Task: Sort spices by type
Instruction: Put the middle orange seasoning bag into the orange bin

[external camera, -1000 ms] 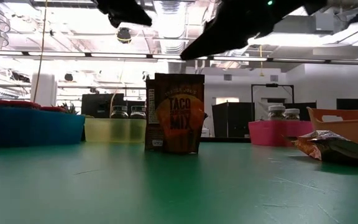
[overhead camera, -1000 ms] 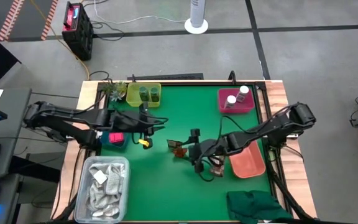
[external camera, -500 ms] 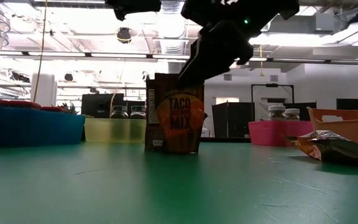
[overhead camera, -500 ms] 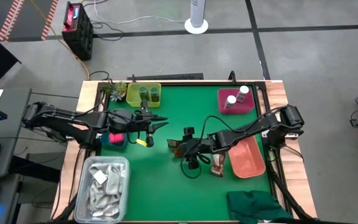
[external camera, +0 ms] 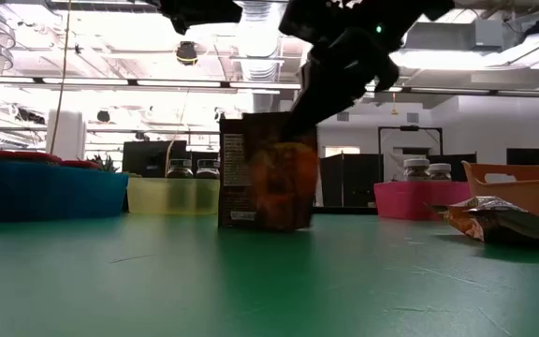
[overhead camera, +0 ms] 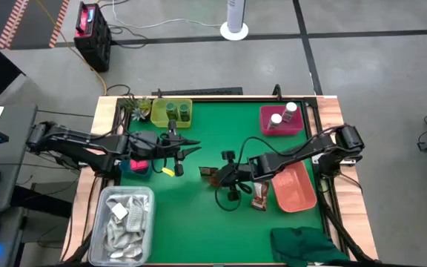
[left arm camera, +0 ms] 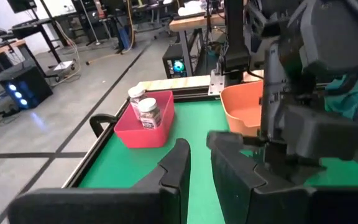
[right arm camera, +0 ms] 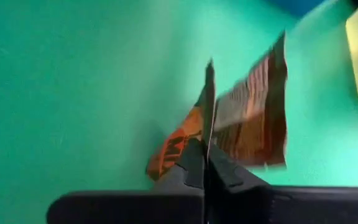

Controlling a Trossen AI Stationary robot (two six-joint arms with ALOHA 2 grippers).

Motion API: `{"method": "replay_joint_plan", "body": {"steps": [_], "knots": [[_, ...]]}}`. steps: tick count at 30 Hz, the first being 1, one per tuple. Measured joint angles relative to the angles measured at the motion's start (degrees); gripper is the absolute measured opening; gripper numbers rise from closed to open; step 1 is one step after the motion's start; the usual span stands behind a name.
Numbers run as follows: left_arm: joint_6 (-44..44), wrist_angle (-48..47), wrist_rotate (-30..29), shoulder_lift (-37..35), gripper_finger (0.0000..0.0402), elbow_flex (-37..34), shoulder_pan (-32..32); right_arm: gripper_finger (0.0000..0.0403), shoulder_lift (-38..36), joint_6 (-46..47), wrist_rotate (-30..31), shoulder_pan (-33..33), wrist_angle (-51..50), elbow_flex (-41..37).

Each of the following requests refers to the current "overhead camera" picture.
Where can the clear plastic storage container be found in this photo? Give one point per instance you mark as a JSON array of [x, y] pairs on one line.
[[95, 230]]

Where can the small succulent plant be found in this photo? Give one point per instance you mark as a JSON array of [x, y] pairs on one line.
[[139, 107]]

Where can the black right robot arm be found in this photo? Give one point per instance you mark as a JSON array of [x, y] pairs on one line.
[[302, 152]]

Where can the white-label seasoning jar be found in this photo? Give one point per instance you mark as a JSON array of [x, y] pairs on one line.
[[274, 121]]

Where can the yellow tape tag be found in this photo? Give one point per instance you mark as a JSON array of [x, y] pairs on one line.
[[168, 171]]

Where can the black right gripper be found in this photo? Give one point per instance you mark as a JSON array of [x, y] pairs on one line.
[[239, 174]]

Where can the black keyboard strip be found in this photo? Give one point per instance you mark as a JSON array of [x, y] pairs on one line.
[[198, 91]]

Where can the blue plastic bin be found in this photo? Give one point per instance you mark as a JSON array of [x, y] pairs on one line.
[[126, 174]]

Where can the pink plastic bin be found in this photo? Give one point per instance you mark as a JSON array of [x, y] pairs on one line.
[[295, 126]]

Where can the dark green cloth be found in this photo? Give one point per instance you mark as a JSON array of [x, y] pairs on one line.
[[306, 246]]

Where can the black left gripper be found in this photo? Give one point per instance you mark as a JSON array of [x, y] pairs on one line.
[[169, 146]]

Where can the black and red toolbox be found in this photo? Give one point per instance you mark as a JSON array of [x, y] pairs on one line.
[[93, 37]]

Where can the white cloths pile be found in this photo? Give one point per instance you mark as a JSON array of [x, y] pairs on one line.
[[124, 230]]

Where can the yellow translucent plastic bin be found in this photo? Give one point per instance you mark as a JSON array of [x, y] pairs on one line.
[[159, 111]]

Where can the orange plastic bin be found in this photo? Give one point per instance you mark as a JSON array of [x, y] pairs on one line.
[[295, 189]]

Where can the white pedestal pole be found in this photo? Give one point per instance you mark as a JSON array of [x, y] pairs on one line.
[[234, 18]]

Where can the grey desk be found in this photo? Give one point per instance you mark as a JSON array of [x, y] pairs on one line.
[[13, 148]]

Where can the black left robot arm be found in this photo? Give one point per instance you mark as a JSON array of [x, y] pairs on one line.
[[87, 142]]

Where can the taco seasoning mix packet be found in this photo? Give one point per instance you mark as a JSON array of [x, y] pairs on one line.
[[260, 194], [205, 172]]

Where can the black striped floor mat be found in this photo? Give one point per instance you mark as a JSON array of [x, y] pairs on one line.
[[32, 22]]

